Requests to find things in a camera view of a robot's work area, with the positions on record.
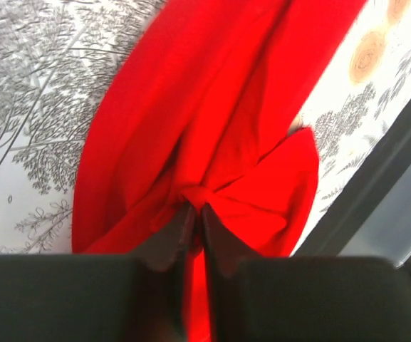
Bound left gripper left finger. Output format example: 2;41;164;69
0;204;195;341

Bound floral table mat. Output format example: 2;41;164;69
0;1;411;254

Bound aluminium frame rail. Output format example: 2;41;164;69
340;165;411;278

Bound red t shirt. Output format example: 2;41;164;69
71;0;368;342

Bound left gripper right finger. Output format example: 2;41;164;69
202;205;411;341

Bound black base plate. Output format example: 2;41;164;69
295;100;411;257

